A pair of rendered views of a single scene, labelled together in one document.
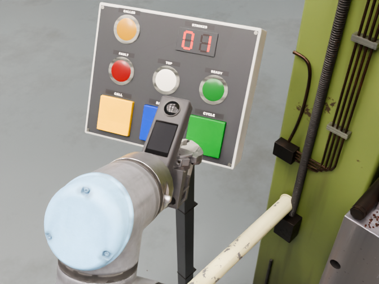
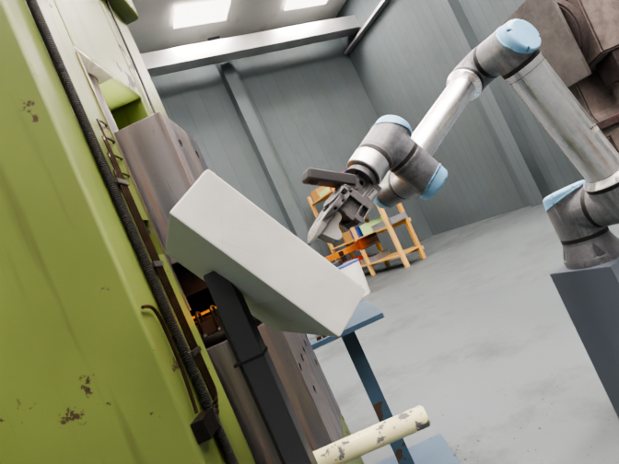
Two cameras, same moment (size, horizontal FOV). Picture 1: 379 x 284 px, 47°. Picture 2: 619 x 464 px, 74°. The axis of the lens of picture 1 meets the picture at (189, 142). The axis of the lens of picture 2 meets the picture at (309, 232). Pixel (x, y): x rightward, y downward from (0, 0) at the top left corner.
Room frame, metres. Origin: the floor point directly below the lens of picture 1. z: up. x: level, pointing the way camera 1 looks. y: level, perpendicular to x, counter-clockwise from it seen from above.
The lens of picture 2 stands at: (1.16, 0.64, 1.05)
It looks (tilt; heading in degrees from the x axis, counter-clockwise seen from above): 2 degrees up; 227
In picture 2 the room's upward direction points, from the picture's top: 24 degrees counter-clockwise
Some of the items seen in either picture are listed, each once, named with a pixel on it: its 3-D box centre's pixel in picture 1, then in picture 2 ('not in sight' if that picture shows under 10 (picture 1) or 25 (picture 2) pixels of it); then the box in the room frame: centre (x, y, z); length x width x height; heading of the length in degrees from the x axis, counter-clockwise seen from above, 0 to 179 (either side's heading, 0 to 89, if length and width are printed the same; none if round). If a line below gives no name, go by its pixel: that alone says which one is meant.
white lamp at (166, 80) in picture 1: (166, 80); not in sight; (0.74, 0.05, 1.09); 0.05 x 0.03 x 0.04; 45
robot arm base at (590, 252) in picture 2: not in sight; (589, 245); (-0.49, 0.16, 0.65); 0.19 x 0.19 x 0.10
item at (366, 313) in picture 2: not in sight; (342, 322); (0.01, -0.66, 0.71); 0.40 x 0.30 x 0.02; 49
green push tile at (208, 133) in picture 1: (205, 136); not in sight; (0.66, -0.03, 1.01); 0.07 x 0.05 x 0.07; 70
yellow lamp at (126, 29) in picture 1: (126, 29); not in sight; (0.81, 0.13, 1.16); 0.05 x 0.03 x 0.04; 45
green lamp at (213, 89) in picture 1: (213, 89); not in sight; (0.71, -0.05, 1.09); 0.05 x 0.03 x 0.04; 45
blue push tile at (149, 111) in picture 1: (159, 125); not in sight; (0.70, 0.06, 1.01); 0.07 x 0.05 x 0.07; 70
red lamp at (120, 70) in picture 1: (121, 71); not in sight; (0.77, 0.14, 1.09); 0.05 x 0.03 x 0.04; 45
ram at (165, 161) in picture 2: not in sight; (150, 213); (0.60, -0.62, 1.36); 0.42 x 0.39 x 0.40; 135
